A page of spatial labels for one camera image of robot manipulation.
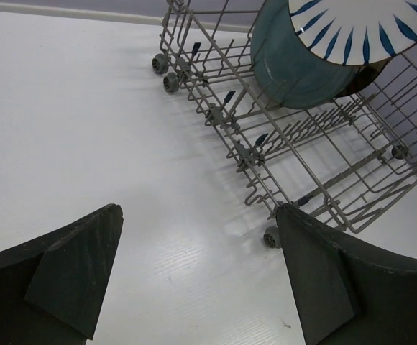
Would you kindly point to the brown rimmed cream plate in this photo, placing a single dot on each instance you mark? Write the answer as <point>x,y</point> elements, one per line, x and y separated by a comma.
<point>363,78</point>

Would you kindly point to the blue striped white plate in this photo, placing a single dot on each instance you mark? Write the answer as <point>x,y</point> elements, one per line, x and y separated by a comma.
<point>355,32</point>

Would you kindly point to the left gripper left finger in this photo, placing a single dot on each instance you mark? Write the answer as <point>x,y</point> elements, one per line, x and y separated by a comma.
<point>52,287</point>

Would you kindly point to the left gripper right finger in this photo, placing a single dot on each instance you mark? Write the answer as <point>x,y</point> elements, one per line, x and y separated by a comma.
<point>346,290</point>

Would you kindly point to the teal plate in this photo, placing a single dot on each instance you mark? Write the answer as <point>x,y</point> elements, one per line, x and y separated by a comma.
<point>288,73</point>

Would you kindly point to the grey wire dish rack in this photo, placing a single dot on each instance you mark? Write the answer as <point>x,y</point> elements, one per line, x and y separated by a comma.
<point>344,162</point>

